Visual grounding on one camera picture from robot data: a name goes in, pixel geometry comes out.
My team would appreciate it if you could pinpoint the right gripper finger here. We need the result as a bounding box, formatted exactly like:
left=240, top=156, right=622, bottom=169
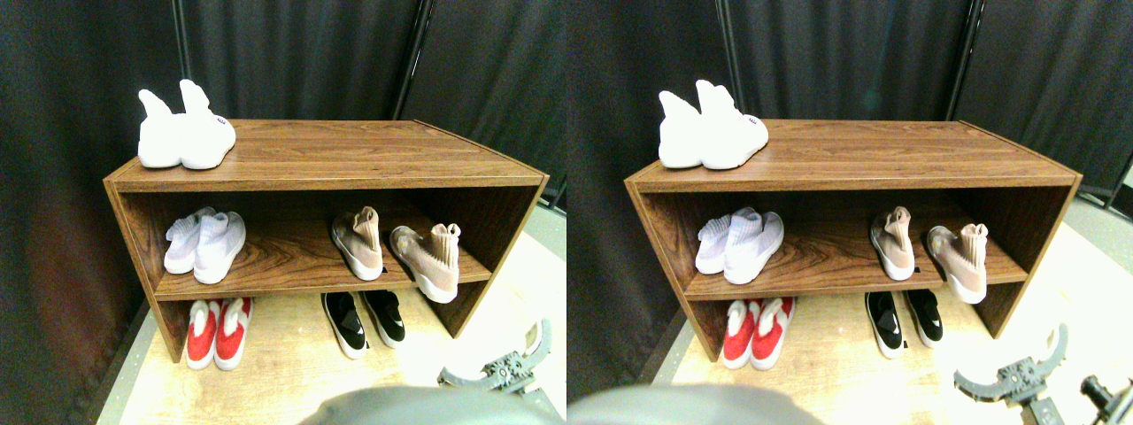
left=436, top=353, right=517, bottom=393
left=952, top=358, right=1034, bottom=405
left=511, top=318, right=553, bottom=391
left=1026, top=322, right=1071, bottom=400

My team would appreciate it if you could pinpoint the beige shoe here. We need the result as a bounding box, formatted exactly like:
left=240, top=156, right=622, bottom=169
left=332, top=206, right=384, bottom=282
left=869, top=206, right=916, bottom=282
left=389, top=223, right=462, bottom=305
left=927, top=223, right=989, bottom=305

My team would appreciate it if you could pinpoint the black shoe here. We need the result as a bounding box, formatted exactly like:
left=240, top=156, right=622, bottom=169
left=905, top=289, right=944, bottom=348
left=865, top=291, right=906, bottom=359
left=320, top=292, right=369, bottom=360
left=363, top=290, right=406, bottom=349

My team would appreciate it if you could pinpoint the red shoe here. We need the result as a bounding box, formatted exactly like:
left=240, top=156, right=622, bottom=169
left=213, top=297, right=255, bottom=371
left=721, top=299, right=760, bottom=370
left=186, top=299, right=222, bottom=370
left=751, top=297, right=796, bottom=371

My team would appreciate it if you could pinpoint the pale lilac shoe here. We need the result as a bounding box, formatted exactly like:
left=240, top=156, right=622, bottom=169
left=695, top=212, right=737, bottom=275
left=193, top=212, right=247, bottom=285
left=164, top=207, right=216, bottom=275
left=723, top=207, right=785, bottom=285

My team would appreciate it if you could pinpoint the brown shoe rack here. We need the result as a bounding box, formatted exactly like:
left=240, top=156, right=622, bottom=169
left=103, top=120, right=550, bottom=364
left=624, top=120, right=1083, bottom=362

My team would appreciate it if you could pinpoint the white shoe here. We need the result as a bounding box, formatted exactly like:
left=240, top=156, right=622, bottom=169
left=696, top=80, right=769, bottom=171
left=137, top=89, right=185, bottom=169
left=177, top=79, right=237, bottom=171
left=659, top=90, right=709, bottom=169

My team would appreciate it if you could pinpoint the curtain stand pole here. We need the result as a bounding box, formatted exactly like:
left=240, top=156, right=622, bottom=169
left=393, top=0, right=432, bottom=122
left=944, top=0, right=986, bottom=122
left=172, top=0, right=193, bottom=91
left=715, top=0, right=737, bottom=91

